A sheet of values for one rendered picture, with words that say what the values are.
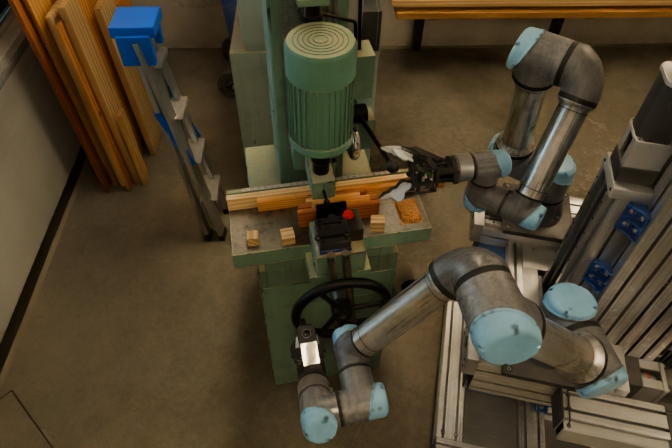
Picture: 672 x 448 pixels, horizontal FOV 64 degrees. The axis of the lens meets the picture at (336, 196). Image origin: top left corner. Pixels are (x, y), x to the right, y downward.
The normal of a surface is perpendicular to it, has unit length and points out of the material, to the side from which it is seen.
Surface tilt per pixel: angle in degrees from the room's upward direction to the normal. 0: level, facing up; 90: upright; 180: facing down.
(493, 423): 0
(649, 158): 90
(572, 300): 7
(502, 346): 85
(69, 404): 0
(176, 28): 90
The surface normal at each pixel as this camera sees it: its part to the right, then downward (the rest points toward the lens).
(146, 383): 0.02, -0.68
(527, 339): 0.09, 0.66
